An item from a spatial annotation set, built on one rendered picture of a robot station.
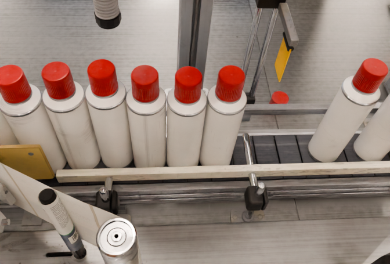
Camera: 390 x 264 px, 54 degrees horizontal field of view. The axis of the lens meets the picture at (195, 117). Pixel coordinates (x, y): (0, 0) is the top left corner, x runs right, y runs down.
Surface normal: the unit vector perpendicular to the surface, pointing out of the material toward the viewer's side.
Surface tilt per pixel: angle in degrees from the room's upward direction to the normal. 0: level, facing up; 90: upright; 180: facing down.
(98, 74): 2
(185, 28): 90
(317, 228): 0
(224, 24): 0
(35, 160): 90
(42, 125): 90
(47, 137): 90
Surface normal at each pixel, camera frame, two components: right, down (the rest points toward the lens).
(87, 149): 0.61, 0.66
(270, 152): 0.06, -0.59
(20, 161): 0.07, 0.81
